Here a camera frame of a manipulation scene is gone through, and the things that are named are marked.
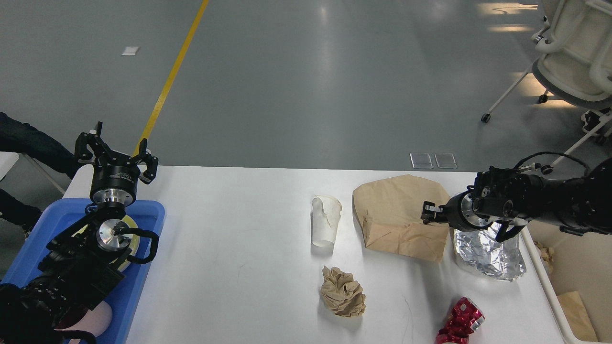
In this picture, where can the aluminium foil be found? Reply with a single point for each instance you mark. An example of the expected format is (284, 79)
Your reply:
(478, 252)

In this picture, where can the white office chair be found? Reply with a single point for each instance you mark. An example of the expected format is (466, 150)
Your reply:
(575, 59)

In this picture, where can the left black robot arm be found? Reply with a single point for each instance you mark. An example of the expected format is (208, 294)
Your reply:
(82, 267)

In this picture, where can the dark clothed person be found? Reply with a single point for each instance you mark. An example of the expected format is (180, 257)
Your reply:
(22, 138)

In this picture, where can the brown paper bag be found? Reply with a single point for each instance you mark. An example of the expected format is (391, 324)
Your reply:
(389, 212)

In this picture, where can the white paper cup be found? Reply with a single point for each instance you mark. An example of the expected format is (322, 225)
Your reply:
(325, 216)

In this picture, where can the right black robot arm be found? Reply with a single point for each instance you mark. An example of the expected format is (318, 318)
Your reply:
(512, 197)

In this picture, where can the clear floor plate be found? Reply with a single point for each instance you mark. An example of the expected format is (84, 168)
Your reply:
(421, 161)
(445, 161)

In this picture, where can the red shiny wrapper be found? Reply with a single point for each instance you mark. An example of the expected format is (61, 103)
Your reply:
(464, 319)

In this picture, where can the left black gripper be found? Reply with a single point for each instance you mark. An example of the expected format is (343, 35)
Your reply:
(114, 183)

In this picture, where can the beige waste bin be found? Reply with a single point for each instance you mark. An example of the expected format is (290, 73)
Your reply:
(565, 262)

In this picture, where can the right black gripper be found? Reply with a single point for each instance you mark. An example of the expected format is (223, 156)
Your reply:
(457, 212)

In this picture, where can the yellow plastic plate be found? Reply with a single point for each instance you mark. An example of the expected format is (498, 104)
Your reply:
(105, 246)

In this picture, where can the brown paper ball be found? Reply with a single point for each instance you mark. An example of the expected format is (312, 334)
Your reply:
(341, 293)

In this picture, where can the white floor marker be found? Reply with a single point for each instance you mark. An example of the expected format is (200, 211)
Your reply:
(130, 51)

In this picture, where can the pink mug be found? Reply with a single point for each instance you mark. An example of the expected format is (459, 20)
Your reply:
(95, 321)

